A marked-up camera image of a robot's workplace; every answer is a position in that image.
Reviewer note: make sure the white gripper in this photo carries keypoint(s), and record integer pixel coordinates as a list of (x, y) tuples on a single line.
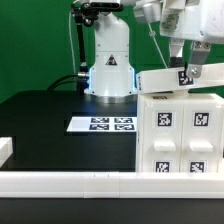
[(201, 21)]

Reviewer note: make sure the white cabinet top box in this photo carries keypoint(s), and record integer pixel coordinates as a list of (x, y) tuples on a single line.
[(174, 79)]

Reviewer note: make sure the white cabinet body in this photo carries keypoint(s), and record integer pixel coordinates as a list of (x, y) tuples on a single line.
[(147, 98)]

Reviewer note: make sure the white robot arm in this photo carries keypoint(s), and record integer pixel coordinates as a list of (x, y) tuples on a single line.
[(111, 77)]

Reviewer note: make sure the white marker base sheet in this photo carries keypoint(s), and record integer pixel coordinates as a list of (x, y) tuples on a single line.
[(102, 124)]

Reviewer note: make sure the white U-shaped fence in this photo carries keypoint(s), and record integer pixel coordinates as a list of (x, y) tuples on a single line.
[(104, 185)]

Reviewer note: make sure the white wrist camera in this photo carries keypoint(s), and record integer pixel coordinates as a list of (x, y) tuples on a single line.
[(147, 11)]

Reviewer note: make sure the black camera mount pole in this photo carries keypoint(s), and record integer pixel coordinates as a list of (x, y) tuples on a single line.
[(82, 15)]

